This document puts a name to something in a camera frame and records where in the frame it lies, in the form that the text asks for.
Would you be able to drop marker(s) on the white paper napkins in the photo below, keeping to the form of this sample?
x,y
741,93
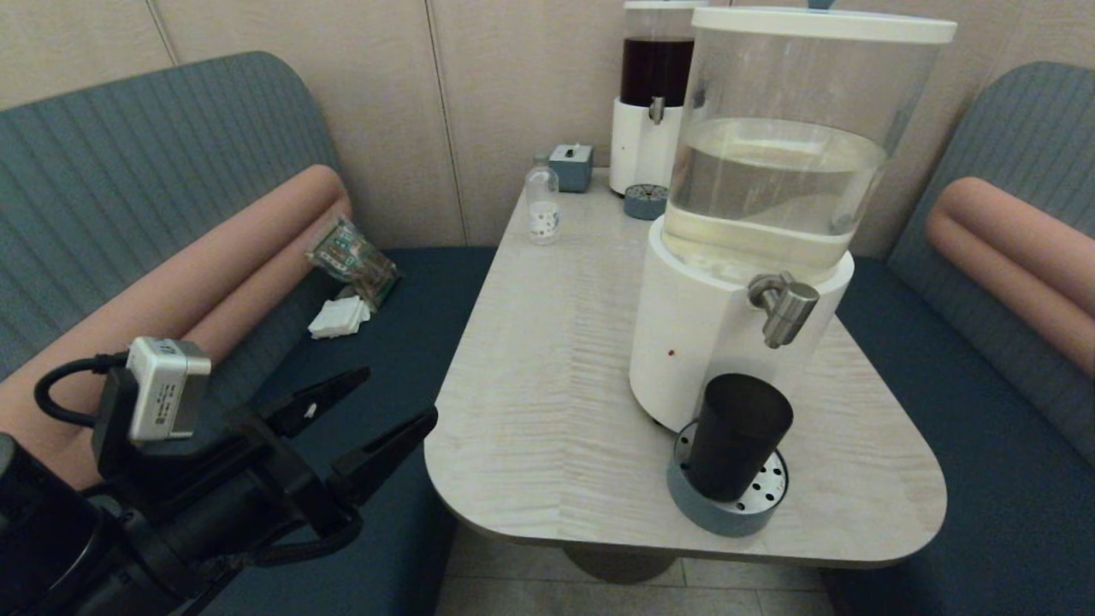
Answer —
x,y
340,317

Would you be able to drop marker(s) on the large clear water dispenser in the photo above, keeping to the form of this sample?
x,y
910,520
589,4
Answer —
x,y
710,334

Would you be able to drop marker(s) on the pink bolster beside snack bag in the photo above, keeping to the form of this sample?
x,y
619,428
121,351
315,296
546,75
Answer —
x,y
214,291

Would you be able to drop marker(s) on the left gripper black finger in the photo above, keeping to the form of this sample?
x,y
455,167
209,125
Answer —
x,y
321,398
385,453

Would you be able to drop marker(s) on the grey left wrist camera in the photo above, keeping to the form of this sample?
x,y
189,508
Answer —
x,y
167,389

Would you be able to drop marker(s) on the clear plastic bottle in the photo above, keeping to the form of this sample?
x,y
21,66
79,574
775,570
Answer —
x,y
542,214

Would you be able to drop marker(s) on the pink bolster on empty bench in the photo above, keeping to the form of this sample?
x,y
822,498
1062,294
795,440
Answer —
x,y
1018,248

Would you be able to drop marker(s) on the small blue drip tray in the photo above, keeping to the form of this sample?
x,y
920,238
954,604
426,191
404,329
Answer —
x,y
643,203

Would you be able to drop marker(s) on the large steel dispenser tap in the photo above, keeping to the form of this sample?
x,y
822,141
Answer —
x,y
789,310

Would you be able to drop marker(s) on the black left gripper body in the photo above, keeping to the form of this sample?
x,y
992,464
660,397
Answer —
x,y
248,505

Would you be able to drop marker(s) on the large blue steel drip tray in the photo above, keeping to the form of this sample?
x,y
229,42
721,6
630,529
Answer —
x,y
689,505

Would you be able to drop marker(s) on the small steel dispenser tap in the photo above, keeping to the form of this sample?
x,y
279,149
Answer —
x,y
656,109

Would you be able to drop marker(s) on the clear plastic snack bag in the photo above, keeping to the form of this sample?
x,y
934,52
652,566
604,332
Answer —
x,y
351,257

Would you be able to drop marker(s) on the empty blue bench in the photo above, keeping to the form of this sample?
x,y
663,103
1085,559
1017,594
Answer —
x,y
984,479

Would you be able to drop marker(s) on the small dark drink dispenser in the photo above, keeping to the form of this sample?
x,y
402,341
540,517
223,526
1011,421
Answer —
x,y
637,145

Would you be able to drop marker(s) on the table pedestal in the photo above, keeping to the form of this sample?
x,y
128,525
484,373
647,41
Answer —
x,y
620,566

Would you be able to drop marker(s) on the black tapered cup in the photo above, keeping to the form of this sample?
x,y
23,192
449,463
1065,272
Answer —
x,y
737,436

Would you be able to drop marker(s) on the blue bench with snack bag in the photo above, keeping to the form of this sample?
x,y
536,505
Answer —
x,y
128,171

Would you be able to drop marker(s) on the small blue box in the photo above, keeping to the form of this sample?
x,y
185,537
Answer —
x,y
571,168

